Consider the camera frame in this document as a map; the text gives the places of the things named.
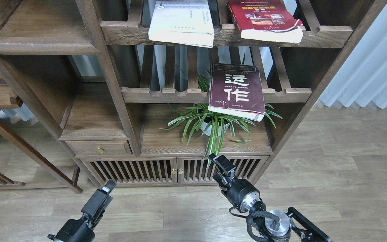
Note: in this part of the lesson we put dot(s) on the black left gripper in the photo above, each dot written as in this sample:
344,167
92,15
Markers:
77,230

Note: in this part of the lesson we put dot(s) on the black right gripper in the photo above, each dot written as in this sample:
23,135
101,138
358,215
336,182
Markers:
240,192

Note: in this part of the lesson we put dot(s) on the maroon book white characters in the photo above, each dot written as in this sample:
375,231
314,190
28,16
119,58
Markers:
236,90

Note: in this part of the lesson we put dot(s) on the red paperback book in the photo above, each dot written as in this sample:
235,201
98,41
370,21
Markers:
265,20

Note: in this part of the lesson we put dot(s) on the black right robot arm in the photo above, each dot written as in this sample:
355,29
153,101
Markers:
262,225

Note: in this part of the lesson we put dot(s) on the white plant pot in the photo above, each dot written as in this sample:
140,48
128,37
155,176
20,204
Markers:
207,129

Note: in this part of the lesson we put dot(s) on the green spider plant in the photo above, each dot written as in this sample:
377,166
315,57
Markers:
196,114

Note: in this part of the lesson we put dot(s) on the brass drawer knob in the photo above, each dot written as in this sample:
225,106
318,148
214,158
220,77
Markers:
100,150

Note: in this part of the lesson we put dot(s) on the dark wooden bookshelf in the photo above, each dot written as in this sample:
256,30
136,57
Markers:
88,71

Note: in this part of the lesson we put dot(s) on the white paperback book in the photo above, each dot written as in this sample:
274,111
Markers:
185,22

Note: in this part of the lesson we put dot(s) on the wooden side rack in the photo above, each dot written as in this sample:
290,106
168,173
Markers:
29,156

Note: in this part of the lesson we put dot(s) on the white curtain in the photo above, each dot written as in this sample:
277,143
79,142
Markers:
362,80

